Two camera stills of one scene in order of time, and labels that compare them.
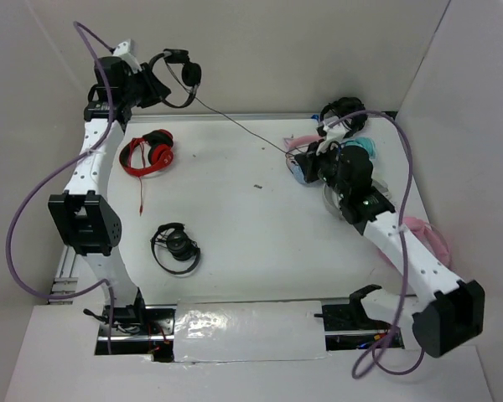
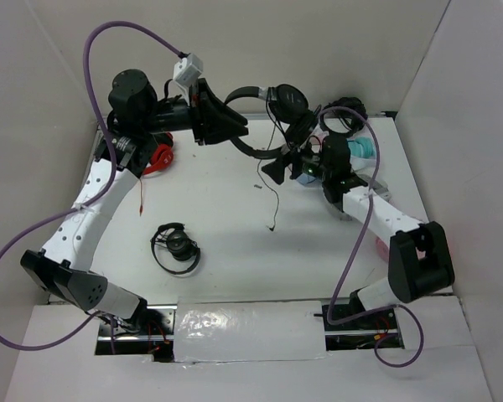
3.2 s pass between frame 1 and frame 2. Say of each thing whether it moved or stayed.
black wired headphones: moved
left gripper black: moved
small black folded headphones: stayed
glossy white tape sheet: stayed
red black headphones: stayed
